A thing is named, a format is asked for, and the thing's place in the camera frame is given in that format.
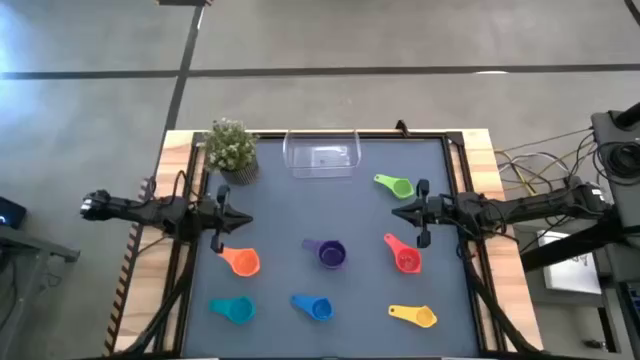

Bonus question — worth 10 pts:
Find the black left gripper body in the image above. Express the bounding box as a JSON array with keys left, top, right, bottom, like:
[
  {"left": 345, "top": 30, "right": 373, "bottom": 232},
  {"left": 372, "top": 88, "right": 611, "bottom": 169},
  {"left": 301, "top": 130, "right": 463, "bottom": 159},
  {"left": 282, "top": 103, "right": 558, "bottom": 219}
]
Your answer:
[{"left": 198, "top": 184, "right": 232, "bottom": 254}]

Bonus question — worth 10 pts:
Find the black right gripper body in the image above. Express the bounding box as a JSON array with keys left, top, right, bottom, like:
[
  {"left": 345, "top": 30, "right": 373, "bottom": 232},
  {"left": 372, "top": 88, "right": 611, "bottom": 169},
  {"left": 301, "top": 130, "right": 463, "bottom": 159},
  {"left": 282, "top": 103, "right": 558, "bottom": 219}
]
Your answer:
[{"left": 415, "top": 179, "right": 454, "bottom": 250}]

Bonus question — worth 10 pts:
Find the red measuring cup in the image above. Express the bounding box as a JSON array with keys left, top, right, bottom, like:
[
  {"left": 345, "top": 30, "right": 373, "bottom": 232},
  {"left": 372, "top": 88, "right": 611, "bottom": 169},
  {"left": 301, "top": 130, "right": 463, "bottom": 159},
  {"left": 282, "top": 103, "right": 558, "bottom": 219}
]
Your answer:
[{"left": 383, "top": 232, "right": 423, "bottom": 275}]

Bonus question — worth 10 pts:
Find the teal measuring cup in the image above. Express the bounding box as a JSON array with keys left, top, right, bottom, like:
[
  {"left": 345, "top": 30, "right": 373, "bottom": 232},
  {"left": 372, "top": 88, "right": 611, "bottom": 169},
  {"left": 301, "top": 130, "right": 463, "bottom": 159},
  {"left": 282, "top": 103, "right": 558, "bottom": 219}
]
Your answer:
[{"left": 208, "top": 295, "right": 257, "bottom": 326}]

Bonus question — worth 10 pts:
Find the yellow measuring cup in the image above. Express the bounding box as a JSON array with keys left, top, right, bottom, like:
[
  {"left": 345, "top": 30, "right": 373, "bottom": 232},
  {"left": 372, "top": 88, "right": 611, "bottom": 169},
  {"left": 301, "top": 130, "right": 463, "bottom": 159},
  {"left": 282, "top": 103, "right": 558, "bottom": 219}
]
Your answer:
[{"left": 387, "top": 304, "right": 439, "bottom": 329}]

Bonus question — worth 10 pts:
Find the blue measuring cup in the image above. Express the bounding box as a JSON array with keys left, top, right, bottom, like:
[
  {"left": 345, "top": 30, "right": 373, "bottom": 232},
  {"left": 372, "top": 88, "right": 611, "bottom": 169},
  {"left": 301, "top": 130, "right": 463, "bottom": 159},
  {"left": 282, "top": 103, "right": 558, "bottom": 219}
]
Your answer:
[{"left": 290, "top": 293, "right": 335, "bottom": 322}]

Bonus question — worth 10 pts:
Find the green measuring cup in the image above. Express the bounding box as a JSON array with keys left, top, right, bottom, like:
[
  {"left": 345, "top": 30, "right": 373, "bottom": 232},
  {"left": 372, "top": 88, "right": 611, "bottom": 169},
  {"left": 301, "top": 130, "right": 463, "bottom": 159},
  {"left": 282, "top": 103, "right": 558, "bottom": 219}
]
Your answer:
[{"left": 373, "top": 173, "right": 416, "bottom": 201}]

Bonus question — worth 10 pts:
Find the orange measuring cup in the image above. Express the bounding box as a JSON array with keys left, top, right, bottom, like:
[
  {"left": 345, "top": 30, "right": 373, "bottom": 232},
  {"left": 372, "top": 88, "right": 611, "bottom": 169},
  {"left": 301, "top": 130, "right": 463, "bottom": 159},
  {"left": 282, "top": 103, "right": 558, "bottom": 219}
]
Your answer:
[{"left": 218, "top": 246, "right": 262, "bottom": 278}]

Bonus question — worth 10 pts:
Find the purple measuring cup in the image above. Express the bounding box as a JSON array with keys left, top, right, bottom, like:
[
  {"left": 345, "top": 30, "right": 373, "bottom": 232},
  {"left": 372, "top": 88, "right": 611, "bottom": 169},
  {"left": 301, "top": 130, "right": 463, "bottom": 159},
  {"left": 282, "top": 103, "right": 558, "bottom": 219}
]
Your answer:
[{"left": 301, "top": 238, "right": 348, "bottom": 271}]

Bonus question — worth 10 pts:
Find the clear plastic basket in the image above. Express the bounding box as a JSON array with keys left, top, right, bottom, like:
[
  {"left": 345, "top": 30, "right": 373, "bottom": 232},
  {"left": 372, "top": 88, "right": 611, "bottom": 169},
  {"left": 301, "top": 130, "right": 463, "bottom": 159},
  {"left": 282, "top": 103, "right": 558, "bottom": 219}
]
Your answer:
[{"left": 282, "top": 129, "right": 363, "bottom": 180}]

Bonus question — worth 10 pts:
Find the grey ribbed plant pot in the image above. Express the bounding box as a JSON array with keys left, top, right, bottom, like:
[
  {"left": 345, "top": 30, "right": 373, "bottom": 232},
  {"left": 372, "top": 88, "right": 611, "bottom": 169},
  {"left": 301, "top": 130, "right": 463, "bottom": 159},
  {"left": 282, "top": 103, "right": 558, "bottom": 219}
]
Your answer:
[{"left": 220, "top": 158, "right": 261, "bottom": 187}]

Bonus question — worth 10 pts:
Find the small white-flowered plant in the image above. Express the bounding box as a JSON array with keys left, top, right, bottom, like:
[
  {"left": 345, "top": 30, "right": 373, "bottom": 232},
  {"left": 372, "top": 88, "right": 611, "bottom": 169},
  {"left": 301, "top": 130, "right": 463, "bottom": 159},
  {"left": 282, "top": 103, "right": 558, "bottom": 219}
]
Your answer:
[{"left": 203, "top": 117, "right": 259, "bottom": 173}]

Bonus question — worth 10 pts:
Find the black diagonal stand bar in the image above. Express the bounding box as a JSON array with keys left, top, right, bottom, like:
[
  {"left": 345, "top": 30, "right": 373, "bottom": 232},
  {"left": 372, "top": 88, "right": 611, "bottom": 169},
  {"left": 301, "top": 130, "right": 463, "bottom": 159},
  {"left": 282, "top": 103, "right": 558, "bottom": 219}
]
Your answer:
[{"left": 519, "top": 217, "right": 619, "bottom": 273}]

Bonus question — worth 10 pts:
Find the white board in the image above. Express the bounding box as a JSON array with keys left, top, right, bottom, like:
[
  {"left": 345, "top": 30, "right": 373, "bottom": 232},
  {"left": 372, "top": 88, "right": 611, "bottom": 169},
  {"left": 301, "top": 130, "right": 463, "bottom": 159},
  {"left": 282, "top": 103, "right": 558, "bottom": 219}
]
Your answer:
[{"left": 536, "top": 229, "right": 603, "bottom": 296}]

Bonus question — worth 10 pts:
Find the grey metal stand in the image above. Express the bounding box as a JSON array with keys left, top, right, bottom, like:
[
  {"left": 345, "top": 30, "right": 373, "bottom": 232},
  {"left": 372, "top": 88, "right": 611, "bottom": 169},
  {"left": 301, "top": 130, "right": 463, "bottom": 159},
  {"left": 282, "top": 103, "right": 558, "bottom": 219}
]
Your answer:
[{"left": 0, "top": 224, "right": 81, "bottom": 360}]

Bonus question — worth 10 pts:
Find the small black device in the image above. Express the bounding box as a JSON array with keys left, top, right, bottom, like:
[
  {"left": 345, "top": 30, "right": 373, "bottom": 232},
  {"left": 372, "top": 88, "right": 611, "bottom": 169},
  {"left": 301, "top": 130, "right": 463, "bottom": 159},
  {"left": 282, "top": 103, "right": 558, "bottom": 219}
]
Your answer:
[{"left": 0, "top": 196, "right": 28, "bottom": 230}]

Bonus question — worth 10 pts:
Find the black table frame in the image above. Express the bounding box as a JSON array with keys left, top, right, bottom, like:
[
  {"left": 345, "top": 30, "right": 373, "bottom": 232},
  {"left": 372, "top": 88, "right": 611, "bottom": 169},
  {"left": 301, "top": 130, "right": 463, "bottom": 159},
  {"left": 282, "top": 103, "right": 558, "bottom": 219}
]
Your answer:
[{"left": 169, "top": 130, "right": 501, "bottom": 359}]

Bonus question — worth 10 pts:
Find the tangle of floor cables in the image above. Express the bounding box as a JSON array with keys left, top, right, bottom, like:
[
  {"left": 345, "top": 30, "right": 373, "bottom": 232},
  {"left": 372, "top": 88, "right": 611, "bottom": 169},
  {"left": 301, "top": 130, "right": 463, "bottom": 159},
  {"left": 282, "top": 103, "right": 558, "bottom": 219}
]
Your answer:
[{"left": 494, "top": 128, "right": 599, "bottom": 197}]

